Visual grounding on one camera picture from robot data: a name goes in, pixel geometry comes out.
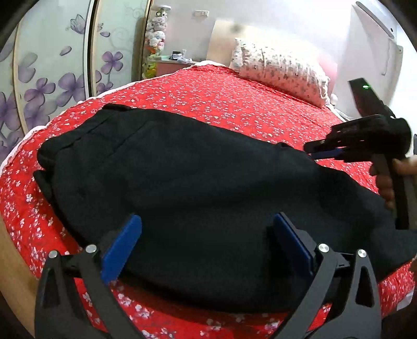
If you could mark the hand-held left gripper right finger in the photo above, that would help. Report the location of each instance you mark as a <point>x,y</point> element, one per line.
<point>295,243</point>

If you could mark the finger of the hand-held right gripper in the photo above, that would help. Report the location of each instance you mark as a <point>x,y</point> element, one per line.
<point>322,150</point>

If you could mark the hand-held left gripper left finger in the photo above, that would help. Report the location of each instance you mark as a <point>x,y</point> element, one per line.
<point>121,243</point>

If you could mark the black pants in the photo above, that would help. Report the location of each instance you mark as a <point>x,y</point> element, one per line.
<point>208,208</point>

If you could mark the person's right hand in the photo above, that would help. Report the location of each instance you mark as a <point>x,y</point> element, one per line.
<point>391,182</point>

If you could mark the white floral pillow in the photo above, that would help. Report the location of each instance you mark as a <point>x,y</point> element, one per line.
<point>280,70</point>

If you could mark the red floral bed sheet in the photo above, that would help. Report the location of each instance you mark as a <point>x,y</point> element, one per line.
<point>208,97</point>

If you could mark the wooden headboard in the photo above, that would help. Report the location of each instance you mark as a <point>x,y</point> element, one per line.
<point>224,40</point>

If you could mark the pink bedside cabinet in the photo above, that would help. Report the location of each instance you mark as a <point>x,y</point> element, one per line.
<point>169,65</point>

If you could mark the floral wardrobe sliding door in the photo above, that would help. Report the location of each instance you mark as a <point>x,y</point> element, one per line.
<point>49,65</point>

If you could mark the stuffed toy stack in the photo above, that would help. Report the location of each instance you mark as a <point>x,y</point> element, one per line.
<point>155,36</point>

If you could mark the wooden bed frame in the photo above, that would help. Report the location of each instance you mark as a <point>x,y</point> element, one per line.
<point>14,277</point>

